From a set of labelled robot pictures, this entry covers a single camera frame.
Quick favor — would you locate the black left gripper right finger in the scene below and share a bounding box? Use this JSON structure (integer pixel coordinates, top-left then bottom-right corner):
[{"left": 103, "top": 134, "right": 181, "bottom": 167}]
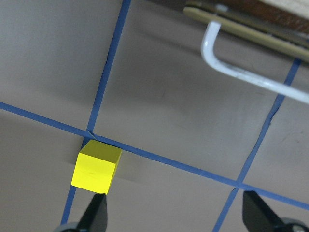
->
[{"left": 242, "top": 191, "right": 290, "bottom": 232}]

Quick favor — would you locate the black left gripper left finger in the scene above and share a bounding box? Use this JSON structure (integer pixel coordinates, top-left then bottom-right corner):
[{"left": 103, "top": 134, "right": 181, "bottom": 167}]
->
[{"left": 75, "top": 194, "right": 108, "bottom": 232}]

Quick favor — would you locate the yellow cube block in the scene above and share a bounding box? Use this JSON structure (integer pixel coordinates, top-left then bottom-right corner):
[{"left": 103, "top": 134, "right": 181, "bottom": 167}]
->
[{"left": 71, "top": 140, "right": 122, "bottom": 194}]

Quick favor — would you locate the light wood drawer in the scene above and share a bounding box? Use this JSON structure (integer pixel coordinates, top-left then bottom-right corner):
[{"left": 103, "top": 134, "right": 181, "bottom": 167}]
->
[{"left": 144, "top": 0, "right": 309, "bottom": 64}]

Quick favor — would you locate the white drawer handle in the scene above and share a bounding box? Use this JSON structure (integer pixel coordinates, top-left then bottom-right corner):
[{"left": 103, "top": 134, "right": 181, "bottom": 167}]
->
[{"left": 201, "top": 21, "right": 309, "bottom": 104}]

